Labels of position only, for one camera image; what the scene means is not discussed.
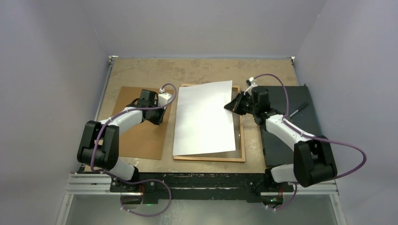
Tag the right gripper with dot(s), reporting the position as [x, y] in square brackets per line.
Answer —
[234, 106]

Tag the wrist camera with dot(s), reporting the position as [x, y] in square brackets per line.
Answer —
[164, 98]
[250, 84]

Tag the black mat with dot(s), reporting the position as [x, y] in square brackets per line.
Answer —
[275, 151]

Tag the wooden picture frame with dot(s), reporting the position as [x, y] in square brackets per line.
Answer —
[237, 155]

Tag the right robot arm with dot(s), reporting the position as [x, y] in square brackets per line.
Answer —
[305, 158]

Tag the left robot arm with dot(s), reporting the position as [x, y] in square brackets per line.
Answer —
[99, 145]

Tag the brown backing board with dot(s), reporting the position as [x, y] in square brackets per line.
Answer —
[144, 140]

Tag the aluminium rail frame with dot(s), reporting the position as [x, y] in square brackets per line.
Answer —
[88, 200]

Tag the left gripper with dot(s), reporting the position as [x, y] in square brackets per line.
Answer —
[157, 121]

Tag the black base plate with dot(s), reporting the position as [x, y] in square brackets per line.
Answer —
[249, 187]

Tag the small hammer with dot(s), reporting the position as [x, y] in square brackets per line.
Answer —
[300, 108]

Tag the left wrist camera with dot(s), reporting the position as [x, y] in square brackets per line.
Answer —
[164, 98]

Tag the plant photo print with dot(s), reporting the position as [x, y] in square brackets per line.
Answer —
[202, 124]

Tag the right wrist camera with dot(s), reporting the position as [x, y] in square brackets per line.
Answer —
[250, 84]

